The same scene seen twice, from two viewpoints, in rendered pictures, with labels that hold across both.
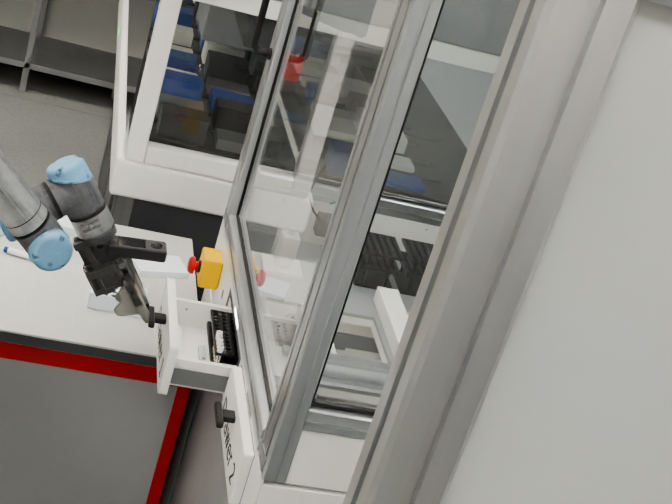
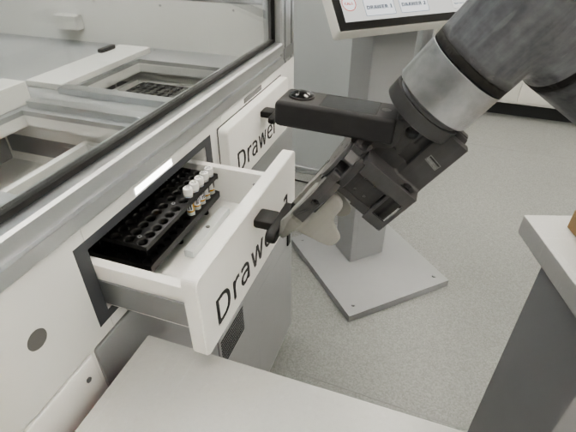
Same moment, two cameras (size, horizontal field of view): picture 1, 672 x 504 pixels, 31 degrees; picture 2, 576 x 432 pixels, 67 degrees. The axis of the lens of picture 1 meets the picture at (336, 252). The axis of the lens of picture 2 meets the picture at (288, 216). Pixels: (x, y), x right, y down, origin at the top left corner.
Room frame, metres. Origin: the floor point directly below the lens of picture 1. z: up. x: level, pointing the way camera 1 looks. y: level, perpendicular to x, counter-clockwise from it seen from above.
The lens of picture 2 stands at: (2.49, 0.56, 1.21)
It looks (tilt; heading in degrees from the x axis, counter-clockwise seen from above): 35 degrees down; 215
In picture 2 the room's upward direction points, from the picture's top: straight up
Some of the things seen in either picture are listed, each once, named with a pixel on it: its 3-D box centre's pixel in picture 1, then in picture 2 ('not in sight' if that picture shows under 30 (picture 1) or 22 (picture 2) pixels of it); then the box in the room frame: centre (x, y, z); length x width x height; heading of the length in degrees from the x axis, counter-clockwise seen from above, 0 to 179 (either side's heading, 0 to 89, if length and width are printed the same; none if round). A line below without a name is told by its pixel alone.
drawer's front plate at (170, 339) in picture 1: (166, 333); (251, 237); (2.17, 0.28, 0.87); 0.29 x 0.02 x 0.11; 16
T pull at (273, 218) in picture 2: (157, 317); (271, 220); (2.16, 0.30, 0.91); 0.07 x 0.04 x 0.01; 16
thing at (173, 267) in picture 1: (158, 265); not in sight; (2.66, 0.40, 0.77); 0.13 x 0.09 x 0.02; 123
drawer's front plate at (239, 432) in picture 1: (235, 432); (259, 127); (1.90, 0.07, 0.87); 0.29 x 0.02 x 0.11; 16
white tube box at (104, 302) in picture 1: (117, 296); not in sight; (2.43, 0.44, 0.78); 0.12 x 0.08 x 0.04; 103
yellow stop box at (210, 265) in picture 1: (208, 268); not in sight; (2.51, 0.27, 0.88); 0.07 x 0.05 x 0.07; 16
